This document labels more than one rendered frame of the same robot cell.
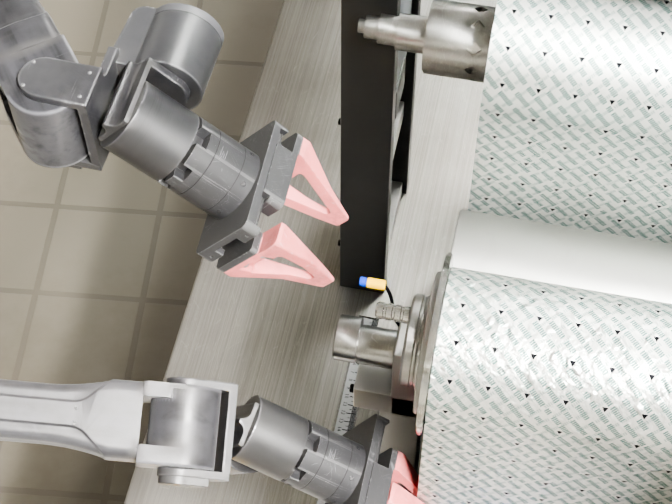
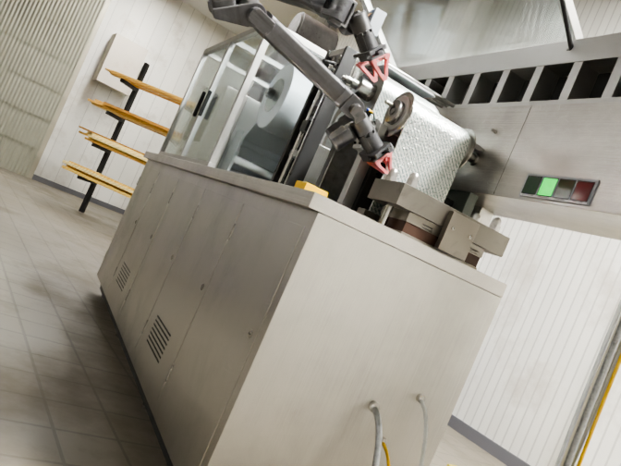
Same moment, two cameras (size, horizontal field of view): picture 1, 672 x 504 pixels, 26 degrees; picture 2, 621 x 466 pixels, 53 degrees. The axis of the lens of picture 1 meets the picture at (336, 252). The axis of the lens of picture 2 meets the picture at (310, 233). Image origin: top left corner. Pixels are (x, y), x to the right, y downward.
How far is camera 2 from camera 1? 2.03 m
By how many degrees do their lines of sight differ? 63
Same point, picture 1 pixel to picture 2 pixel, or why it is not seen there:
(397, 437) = (361, 170)
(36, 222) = not seen: outside the picture
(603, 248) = not seen: hidden behind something
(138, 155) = (365, 19)
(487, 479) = (411, 151)
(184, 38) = not seen: hidden behind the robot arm
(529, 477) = (421, 151)
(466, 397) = (420, 111)
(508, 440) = (423, 130)
